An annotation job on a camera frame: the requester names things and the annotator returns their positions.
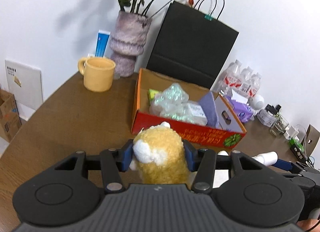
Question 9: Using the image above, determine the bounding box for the black paper bag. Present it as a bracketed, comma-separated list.
[146, 0, 239, 90]

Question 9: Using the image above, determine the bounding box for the clear water bottle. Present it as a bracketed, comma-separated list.
[236, 66, 253, 98]
[215, 60, 243, 95]
[247, 72, 262, 100]

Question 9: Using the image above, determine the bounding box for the red cardboard box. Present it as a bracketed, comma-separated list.
[131, 68, 247, 150]

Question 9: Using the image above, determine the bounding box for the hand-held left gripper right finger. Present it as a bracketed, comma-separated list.
[184, 140, 270, 194]

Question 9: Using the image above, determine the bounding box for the mottled purple ceramic vase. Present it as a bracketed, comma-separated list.
[109, 11, 153, 78]

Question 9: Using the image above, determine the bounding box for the white board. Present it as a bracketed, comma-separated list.
[4, 59, 44, 120]

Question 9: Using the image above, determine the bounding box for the yellow mug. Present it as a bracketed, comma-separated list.
[78, 57, 116, 93]

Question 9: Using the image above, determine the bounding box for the blue and white tube box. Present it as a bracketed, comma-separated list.
[95, 30, 111, 58]

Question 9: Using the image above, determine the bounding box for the white robot figure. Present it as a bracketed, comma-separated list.
[250, 95, 265, 116]

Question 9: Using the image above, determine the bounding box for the dark box with green top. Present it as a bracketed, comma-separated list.
[290, 139, 308, 160]

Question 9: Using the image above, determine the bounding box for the purple tissue pack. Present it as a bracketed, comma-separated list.
[226, 89, 255, 123]

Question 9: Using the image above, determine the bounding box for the green tissue packet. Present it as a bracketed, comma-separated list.
[148, 89, 163, 105]

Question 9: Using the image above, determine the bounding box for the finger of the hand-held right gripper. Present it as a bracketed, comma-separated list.
[275, 159, 320, 176]

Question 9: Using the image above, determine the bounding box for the green bubble wrap bag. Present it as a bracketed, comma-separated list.
[149, 83, 190, 118]

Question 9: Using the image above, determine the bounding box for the clear drinking glass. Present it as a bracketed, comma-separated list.
[269, 117, 289, 136]

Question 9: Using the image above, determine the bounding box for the clear case with black items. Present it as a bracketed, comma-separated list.
[257, 104, 282, 126]

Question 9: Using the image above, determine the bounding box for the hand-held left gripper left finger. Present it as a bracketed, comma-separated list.
[54, 139, 133, 194]

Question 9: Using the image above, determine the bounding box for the white and tan plush toy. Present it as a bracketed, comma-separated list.
[129, 121, 192, 185]

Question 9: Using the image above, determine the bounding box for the white charger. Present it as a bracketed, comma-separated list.
[284, 124, 307, 140]

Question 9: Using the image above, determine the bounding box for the person's right hand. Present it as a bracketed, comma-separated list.
[297, 218, 320, 232]

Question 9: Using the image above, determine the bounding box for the brown cardboard carton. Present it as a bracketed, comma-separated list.
[0, 89, 22, 143]

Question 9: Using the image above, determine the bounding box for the purple knitted cloth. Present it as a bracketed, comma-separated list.
[199, 92, 220, 128]

